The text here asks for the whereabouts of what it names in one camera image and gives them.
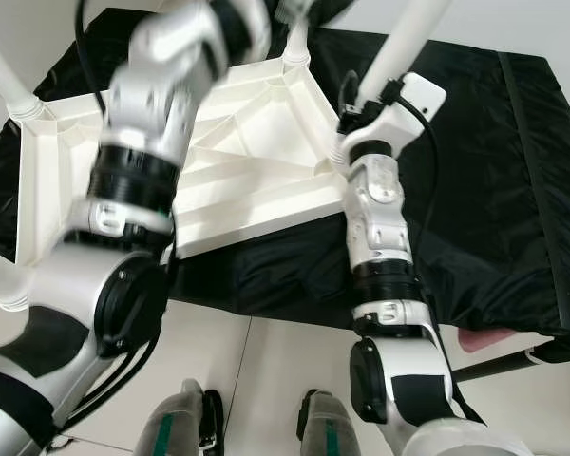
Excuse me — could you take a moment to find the white plastic table leg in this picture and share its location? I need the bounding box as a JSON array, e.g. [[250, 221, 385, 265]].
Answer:
[[283, 14, 313, 66], [0, 247, 29, 313], [356, 0, 452, 104], [0, 33, 53, 120]]

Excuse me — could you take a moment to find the black table cloth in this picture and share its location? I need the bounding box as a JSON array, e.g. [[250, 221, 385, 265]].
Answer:
[[0, 8, 570, 338]]

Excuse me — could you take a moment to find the grey metal table leg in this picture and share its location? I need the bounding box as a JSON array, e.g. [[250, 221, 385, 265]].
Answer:
[[456, 347, 552, 383]]

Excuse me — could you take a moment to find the grey left robot foot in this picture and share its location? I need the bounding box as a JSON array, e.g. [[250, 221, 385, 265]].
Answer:
[[142, 378, 224, 456]]

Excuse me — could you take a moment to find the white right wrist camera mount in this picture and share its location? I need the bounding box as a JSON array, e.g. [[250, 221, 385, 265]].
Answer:
[[337, 71, 447, 162]]

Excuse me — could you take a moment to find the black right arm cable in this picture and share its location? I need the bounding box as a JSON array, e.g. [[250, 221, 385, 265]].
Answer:
[[385, 85, 481, 424]]

